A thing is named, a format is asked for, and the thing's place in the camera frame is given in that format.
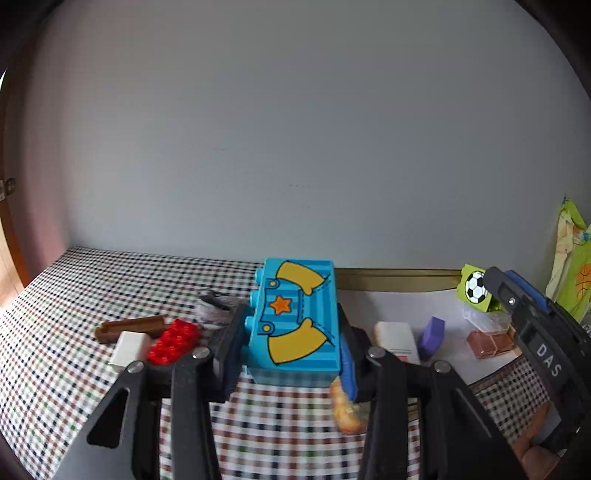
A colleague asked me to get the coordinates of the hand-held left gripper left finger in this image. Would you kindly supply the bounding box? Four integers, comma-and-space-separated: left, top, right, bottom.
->
58, 305, 250, 480

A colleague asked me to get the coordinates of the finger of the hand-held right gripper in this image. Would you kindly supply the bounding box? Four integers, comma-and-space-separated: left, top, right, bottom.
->
505, 270, 553, 315
484, 267, 552, 337

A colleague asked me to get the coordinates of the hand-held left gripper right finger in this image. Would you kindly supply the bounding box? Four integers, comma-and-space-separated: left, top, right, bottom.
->
339, 302, 522, 480

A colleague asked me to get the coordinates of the green toy block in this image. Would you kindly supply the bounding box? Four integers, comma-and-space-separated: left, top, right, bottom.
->
456, 264, 502, 313

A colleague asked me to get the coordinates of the clear case with green card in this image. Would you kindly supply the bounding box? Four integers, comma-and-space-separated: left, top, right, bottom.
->
462, 307, 511, 333

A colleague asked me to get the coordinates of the brown pack with rubber band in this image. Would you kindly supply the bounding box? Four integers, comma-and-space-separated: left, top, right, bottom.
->
466, 330, 515, 360

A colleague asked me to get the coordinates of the white cardboard box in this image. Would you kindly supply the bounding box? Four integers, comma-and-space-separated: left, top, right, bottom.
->
373, 322, 421, 365

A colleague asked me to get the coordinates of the red toy brick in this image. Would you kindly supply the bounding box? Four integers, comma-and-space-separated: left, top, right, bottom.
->
148, 318, 204, 365

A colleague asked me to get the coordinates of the blue printed toy brick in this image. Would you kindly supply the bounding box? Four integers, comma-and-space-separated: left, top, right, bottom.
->
245, 258, 342, 386

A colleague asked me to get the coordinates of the purple eraser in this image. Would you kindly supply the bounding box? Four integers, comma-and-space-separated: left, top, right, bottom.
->
418, 316, 446, 361

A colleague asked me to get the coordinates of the white charger plug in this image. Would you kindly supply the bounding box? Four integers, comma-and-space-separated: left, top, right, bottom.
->
108, 331, 155, 369

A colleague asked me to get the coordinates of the golden tin box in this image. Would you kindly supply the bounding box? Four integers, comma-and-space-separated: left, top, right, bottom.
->
330, 268, 525, 435

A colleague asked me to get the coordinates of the brown comb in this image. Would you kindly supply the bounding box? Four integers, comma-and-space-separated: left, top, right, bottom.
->
95, 315, 168, 343

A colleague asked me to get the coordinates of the person's right hand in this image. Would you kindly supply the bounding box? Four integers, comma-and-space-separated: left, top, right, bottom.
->
512, 401, 568, 480

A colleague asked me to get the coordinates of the green printed cloth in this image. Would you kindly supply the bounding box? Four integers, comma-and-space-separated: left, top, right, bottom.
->
545, 198, 591, 324

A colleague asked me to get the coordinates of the white paper sheet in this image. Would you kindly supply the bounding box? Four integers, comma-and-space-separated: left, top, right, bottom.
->
339, 288, 518, 386

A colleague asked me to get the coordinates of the checkered tablecloth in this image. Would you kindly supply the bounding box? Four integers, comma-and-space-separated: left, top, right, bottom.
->
0, 247, 568, 480

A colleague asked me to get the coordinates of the wooden door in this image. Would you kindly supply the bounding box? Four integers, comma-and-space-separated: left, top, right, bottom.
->
0, 69, 28, 310

